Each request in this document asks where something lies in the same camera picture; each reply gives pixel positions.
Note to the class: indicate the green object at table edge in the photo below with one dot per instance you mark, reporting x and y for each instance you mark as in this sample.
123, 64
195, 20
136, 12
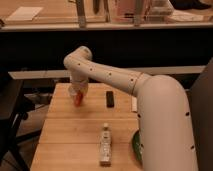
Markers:
136, 146

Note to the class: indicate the black office chair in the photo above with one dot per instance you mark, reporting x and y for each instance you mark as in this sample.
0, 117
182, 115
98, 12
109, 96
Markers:
14, 108

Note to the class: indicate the white remote control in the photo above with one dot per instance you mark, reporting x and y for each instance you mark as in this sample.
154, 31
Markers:
105, 146

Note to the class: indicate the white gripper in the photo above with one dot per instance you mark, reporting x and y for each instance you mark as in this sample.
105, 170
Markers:
78, 84

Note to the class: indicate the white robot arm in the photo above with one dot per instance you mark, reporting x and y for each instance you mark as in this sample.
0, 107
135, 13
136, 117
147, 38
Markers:
165, 123

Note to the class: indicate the white paper sheet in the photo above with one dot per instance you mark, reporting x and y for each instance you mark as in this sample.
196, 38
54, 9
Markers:
24, 14

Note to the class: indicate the dark panel at right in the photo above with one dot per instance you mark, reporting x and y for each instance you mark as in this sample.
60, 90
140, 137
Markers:
201, 104

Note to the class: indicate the small black rectangular block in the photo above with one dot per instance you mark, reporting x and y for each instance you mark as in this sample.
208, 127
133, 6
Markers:
109, 99

